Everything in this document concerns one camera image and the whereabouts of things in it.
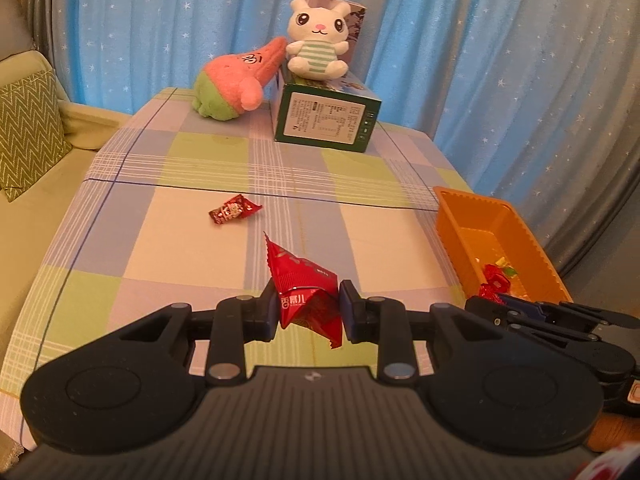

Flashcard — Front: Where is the light green sofa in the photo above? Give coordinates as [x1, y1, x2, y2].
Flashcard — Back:
[0, 50, 132, 351]

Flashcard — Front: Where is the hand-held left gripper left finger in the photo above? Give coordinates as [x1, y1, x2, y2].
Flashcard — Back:
[112, 282, 280, 386]

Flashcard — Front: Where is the green cardboard box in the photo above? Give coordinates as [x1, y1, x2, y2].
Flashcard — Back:
[272, 70, 384, 155]

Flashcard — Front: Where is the green chevron cushion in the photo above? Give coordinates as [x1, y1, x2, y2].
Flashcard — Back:
[0, 69, 74, 204]

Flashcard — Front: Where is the blue star curtain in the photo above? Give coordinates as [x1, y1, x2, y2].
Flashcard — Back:
[55, 0, 640, 291]

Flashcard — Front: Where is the large red snack packet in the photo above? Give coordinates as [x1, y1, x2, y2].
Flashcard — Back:
[263, 232, 346, 349]

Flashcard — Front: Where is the pink starfish plush toy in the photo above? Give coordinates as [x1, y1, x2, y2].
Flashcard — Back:
[192, 36, 289, 121]

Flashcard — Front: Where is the grey curtain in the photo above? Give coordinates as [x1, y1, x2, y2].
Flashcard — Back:
[26, 0, 81, 103]

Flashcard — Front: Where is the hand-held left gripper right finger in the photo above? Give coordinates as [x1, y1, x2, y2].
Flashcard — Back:
[338, 280, 506, 386]

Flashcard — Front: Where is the red white patterned clothing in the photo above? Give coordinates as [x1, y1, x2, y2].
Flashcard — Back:
[575, 441, 640, 480]

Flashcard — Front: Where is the red candy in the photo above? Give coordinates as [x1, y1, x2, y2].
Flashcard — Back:
[208, 194, 263, 226]
[482, 263, 513, 287]

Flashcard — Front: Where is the white bunny plush toy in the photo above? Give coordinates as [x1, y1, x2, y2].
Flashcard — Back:
[284, 0, 354, 80]

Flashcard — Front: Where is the grey cushion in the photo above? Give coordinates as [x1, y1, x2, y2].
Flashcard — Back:
[0, 0, 39, 62]

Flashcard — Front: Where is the orange plastic tray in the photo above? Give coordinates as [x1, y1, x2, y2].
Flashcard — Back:
[432, 185, 574, 307]

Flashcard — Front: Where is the plaid tablecloth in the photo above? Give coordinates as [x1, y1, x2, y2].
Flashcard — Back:
[0, 87, 576, 443]

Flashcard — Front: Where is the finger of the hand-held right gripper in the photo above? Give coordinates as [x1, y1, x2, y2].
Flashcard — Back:
[463, 296, 602, 357]
[498, 292, 640, 331]

